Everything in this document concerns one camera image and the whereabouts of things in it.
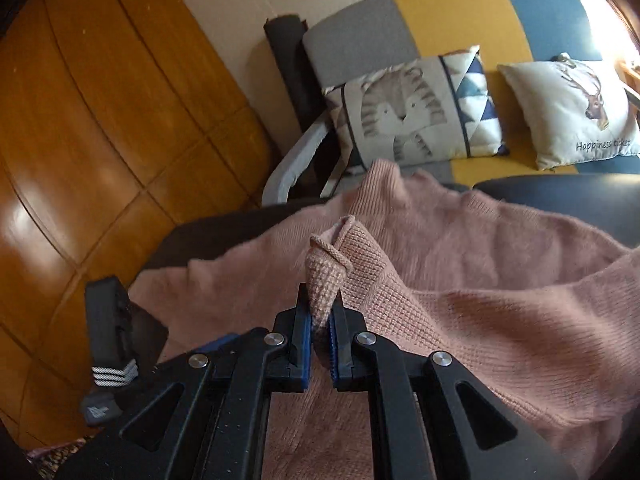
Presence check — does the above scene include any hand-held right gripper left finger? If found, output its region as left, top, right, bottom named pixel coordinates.
left=65, top=282, right=313, bottom=480

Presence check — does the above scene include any black rolled mat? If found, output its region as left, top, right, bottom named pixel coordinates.
left=264, top=14, right=321, bottom=196

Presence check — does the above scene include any wooden wardrobe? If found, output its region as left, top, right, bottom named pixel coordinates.
left=0, top=0, right=273, bottom=451

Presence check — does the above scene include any grey yellow blue sofa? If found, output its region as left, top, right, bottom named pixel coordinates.
left=261, top=0, right=640, bottom=206

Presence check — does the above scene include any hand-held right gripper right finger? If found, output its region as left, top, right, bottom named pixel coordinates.
left=327, top=292, right=576, bottom=480

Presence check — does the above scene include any tiger print cushion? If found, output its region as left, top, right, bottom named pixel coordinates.
left=322, top=45, right=510, bottom=168

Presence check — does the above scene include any pink knit sweater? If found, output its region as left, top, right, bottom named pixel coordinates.
left=127, top=159, right=640, bottom=480

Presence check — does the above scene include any deer print cushion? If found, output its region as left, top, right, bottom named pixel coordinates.
left=497, top=52, right=640, bottom=171

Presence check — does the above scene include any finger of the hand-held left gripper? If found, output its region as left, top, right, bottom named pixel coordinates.
left=197, top=334, right=238, bottom=356

